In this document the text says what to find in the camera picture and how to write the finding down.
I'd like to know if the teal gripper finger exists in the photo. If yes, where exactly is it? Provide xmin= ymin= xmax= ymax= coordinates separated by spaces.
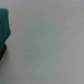
xmin=0 ymin=8 xmax=11 ymax=60

